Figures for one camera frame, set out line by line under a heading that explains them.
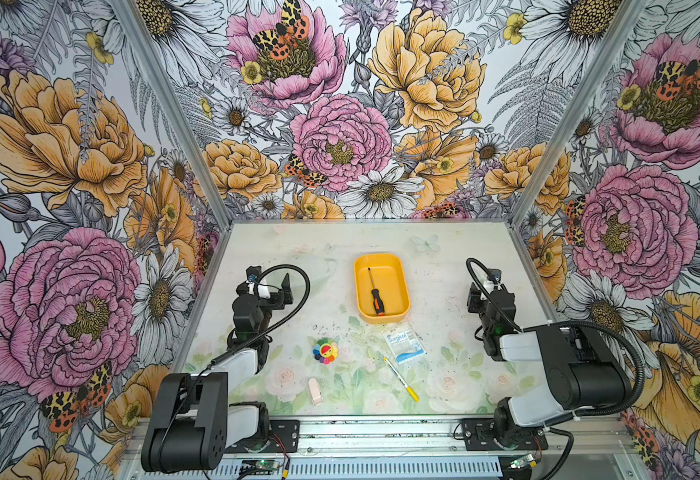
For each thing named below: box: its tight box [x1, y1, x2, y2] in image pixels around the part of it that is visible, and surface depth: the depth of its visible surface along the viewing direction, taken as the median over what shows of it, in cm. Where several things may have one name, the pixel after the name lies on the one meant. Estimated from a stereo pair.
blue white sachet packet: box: [384, 326, 427, 364], surface depth 91 cm
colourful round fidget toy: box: [313, 338, 339, 365], surface depth 89 cm
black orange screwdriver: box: [368, 267, 385, 317], surface depth 98 cm
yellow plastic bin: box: [354, 253, 411, 325], surface depth 105 cm
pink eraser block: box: [308, 377, 324, 406], surface depth 80 cm
